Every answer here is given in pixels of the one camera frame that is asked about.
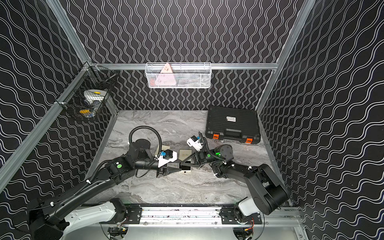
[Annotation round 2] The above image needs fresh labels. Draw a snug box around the white wire wall basket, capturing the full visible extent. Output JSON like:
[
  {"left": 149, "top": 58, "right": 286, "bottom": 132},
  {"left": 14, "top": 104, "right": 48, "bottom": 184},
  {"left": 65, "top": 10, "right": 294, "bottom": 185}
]
[{"left": 145, "top": 62, "right": 212, "bottom": 89}]

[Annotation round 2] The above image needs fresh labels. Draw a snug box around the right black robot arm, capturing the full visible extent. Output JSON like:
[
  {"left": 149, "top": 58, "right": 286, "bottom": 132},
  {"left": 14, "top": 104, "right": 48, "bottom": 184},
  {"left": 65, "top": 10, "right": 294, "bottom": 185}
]
[{"left": 181, "top": 145, "right": 289, "bottom": 215}]

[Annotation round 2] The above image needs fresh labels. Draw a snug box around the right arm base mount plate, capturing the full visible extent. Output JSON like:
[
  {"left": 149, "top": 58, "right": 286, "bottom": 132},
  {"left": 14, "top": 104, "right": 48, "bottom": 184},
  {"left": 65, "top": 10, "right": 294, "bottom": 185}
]
[{"left": 219, "top": 208, "right": 263, "bottom": 225}]

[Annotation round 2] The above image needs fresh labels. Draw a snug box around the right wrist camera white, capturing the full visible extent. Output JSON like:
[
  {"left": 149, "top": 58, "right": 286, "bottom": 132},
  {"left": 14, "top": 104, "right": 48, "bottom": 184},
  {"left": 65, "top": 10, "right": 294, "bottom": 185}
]
[{"left": 187, "top": 136, "right": 204, "bottom": 152}]

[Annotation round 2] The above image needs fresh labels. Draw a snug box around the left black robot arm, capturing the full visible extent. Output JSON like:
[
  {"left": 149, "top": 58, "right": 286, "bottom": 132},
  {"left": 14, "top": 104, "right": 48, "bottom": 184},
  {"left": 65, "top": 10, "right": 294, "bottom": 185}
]
[{"left": 27, "top": 139, "right": 180, "bottom": 240}]

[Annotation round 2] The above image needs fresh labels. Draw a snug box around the black wire corner basket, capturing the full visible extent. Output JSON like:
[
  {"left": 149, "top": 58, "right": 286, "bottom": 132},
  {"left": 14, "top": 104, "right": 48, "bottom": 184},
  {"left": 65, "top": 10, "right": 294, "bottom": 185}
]
[{"left": 57, "top": 66, "right": 118, "bottom": 122}]

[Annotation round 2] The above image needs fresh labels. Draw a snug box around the aluminium front rail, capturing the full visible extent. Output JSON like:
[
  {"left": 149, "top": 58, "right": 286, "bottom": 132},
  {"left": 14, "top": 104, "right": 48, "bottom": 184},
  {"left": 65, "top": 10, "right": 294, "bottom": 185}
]
[{"left": 61, "top": 206, "right": 301, "bottom": 226}]

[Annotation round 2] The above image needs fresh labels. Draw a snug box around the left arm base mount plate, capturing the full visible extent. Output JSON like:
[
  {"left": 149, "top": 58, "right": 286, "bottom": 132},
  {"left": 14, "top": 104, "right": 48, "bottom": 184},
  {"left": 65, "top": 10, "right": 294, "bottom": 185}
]
[{"left": 101, "top": 207, "right": 143, "bottom": 225}]

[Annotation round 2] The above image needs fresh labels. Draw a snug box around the pink triangular card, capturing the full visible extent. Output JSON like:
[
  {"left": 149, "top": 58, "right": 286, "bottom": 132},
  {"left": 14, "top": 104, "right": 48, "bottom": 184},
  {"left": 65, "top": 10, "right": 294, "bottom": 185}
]
[{"left": 155, "top": 63, "right": 177, "bottom": 87}]

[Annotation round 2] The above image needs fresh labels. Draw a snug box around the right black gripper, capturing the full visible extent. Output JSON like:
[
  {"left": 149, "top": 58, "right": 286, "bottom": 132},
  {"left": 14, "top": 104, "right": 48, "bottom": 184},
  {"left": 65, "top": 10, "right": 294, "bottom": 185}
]
[{"left": 182, "top": 150, "right": 220, "bottom": 169}]

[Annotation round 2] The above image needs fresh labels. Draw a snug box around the black plastic tool case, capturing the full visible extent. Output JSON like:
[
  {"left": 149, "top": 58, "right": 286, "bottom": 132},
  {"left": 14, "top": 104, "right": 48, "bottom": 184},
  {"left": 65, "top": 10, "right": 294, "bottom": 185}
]
[{"left": 205, "top": 106, "right": 261, "bottom": 145}]

